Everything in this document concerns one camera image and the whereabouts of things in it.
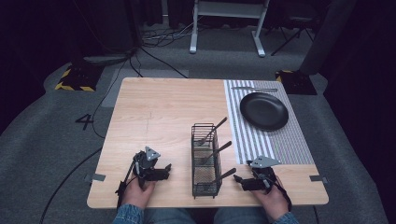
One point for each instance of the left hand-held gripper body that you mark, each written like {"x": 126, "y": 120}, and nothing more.
{"x": 144, "y": 161}

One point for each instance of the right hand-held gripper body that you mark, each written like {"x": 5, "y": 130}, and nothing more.
{"x": 264, "y": 172}

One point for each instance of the person's left hand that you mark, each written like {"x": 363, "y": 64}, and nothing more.
{"x": 137, "y": 193}

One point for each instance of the person's right hand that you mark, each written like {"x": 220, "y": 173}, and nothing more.
{"x": 274, "y": 202}

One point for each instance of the striped grey placemat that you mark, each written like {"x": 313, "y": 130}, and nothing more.
{"x": 280, "y": 146}

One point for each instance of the grey tape piece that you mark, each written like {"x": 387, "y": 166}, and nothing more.
{"x": 318, "y": 179}
{"x": 96, "y": 177}

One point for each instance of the black plate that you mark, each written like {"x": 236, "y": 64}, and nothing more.
{"x": 264, "y": 111}

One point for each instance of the silver chopsticks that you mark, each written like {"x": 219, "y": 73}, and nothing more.
{"x": 253, "y": 89}

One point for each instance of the black yellow striped stand base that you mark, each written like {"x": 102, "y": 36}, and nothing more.
{"x": 79, "y": 79}
{"x": 297, "y": 83}

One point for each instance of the black tripod stand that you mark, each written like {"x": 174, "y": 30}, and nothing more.
{"x": 292, "y": 34}

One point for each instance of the grey padded column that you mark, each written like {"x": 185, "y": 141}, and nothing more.
{"x": 327, "y": 37}

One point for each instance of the white desk frame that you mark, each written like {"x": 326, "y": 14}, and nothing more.
{"x": 229, "y": 9}

